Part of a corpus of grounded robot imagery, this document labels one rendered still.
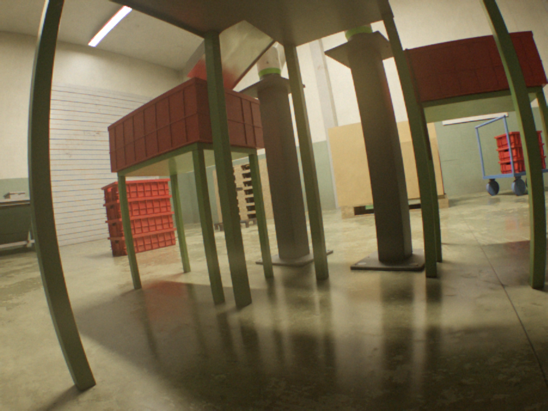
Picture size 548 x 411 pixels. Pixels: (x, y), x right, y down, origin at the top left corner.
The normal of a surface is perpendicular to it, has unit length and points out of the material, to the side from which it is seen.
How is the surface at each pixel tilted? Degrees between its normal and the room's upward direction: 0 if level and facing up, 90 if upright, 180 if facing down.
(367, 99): 90
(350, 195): 90
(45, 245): 90
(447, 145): 90
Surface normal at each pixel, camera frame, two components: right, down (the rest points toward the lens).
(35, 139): 0.85, -0.10
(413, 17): -0.51, 0.09
